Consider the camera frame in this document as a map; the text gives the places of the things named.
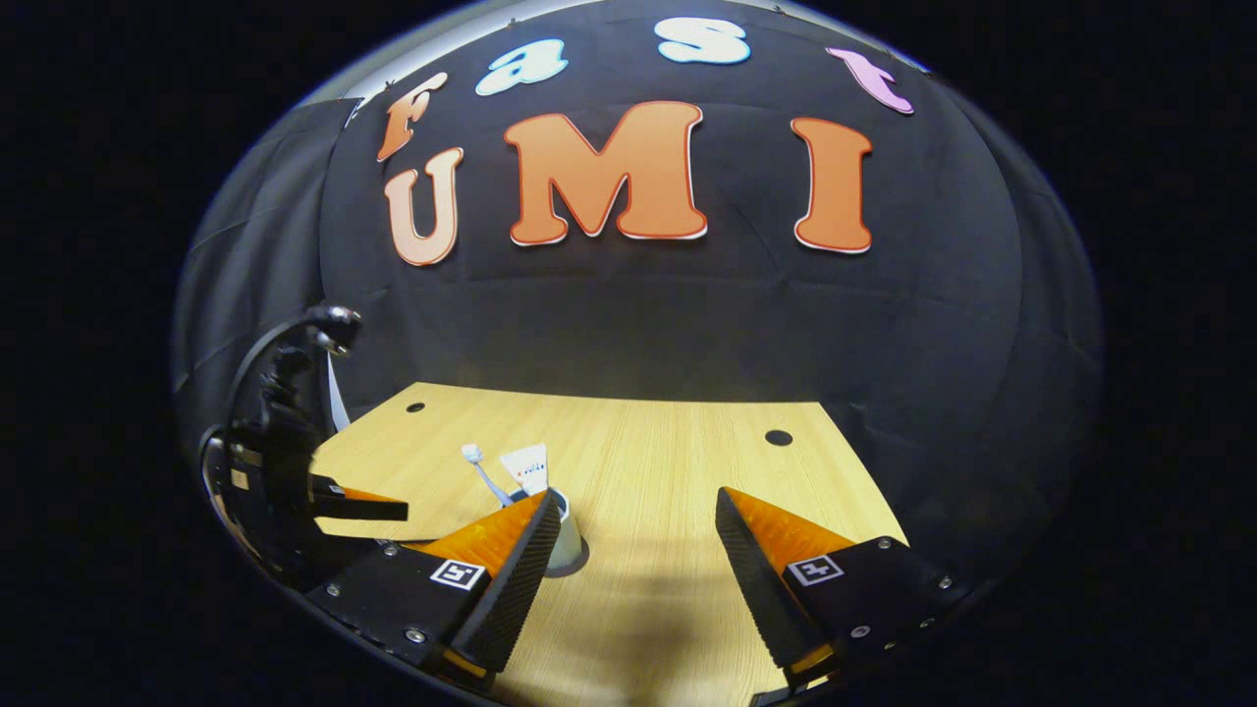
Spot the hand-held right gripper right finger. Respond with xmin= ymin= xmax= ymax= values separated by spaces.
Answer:
xmin=715 ymin=486 xmax=968 ymax=693

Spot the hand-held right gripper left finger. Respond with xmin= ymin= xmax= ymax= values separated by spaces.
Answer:
xmin=306 ymin=491 xmax=563 ymax=683

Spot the white toothbrush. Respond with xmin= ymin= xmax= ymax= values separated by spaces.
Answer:
xmin=462 ymin=444 xmax=514 ymax=508

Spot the white toothpaste tube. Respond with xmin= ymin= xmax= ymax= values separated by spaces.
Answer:
xmin=499 ymin=443 xmax=549 ymax=495

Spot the wooden desktop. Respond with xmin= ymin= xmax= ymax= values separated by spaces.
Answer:
xmin=312 ymin=383 xmax=909 ymax=707

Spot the black backdrop cloth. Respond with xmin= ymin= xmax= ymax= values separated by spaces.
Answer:
xmin=175 ymin=0 xmax=1106 ymax=580

